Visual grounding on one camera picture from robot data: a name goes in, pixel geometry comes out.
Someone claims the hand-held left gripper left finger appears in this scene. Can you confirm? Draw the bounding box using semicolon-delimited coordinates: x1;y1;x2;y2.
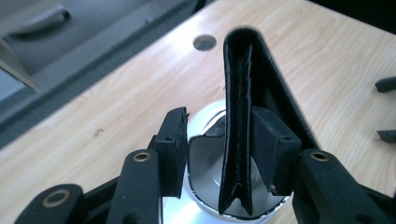
148;106;191;200

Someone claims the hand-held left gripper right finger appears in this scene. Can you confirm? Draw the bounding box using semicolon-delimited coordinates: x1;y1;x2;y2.
249;105;304;198

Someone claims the black leather wallet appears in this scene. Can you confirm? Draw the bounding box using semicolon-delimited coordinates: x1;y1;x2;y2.
217;26;320;217

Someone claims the white key holder stand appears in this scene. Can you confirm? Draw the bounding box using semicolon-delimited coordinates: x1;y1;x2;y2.
160;98;228;224

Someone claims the grey table cable grommet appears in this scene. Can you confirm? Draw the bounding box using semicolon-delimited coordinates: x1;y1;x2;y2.
192;34;218;52

